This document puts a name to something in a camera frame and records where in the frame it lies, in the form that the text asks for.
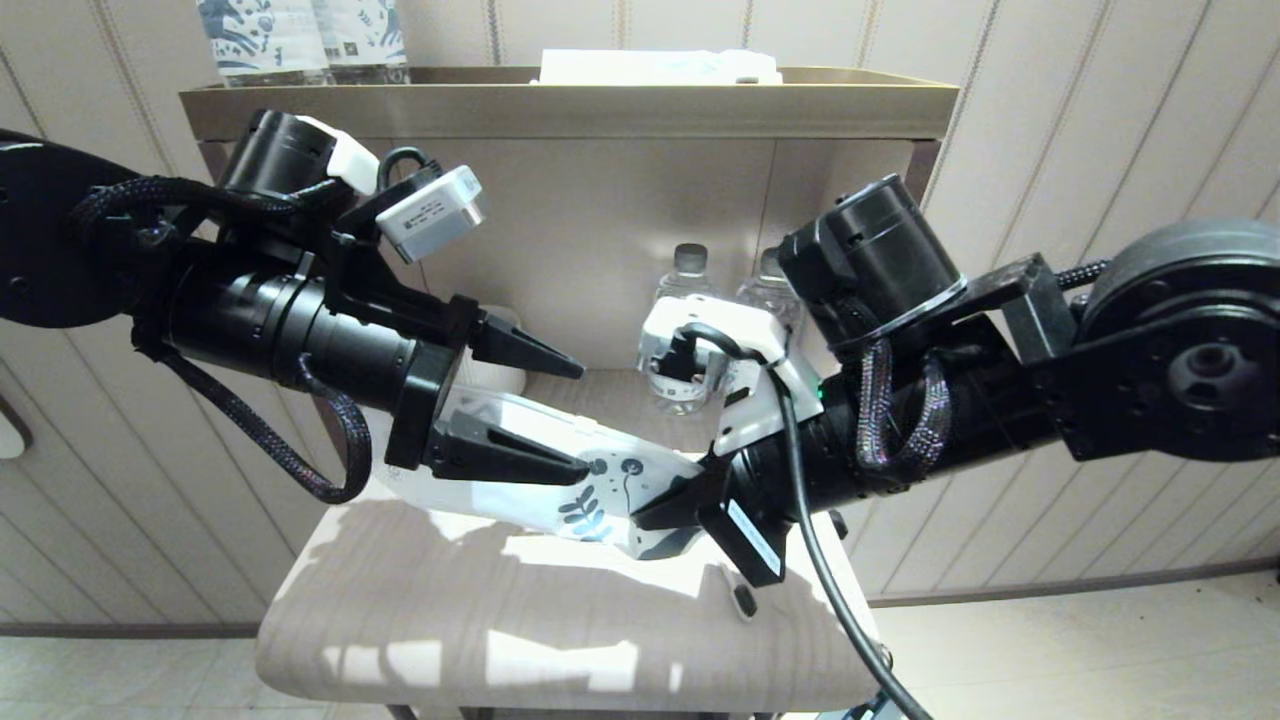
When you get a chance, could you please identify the white blue-printed plastic bag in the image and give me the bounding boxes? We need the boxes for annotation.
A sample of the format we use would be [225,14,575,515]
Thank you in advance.
[375,385,736,561]

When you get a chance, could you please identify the white ribbed mug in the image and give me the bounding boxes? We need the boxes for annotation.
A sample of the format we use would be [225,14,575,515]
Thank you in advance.
[465,303,528,398]

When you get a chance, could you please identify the white toothbrush dark bristles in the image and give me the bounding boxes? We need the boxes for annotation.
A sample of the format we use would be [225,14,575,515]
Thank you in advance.
[718,562,759,623]

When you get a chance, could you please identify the clear plastic water bottle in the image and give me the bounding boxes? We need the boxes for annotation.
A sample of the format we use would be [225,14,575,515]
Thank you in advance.
[640,243,721,416]
[735,247,806,313]

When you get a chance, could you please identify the blue floor device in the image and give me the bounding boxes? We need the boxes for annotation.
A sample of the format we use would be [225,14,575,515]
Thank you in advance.
[815,690,906,720]

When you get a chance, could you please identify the beige wooden shelf unit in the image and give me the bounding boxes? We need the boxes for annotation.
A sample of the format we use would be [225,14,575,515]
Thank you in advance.
[178,66,959,720]

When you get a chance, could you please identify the white blue packet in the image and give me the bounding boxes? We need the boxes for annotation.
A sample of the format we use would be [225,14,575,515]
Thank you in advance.
[538,48,783,86]

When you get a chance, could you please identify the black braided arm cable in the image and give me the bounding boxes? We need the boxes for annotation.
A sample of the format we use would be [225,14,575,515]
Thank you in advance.
[140,320,373,506]
[70,175,341,236]
[855,340,956,471]

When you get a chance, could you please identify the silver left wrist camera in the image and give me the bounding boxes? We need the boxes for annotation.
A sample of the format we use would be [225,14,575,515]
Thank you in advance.
[375,165,486,266]

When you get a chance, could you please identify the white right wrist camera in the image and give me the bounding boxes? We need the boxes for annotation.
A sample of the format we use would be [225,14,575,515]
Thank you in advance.
[638,295,826,456]

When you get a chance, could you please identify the black left camera cable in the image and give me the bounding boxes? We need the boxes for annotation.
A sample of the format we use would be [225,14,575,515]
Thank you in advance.
[375,147,441,196]

